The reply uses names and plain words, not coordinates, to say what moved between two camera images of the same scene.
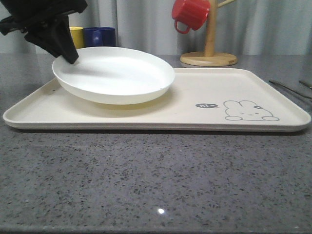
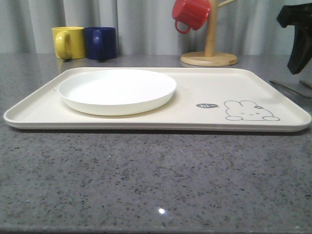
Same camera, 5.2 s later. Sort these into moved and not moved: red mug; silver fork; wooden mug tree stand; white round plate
Moved: white round plate
Not moved: wooden mug tree stand; silver fork; red mug
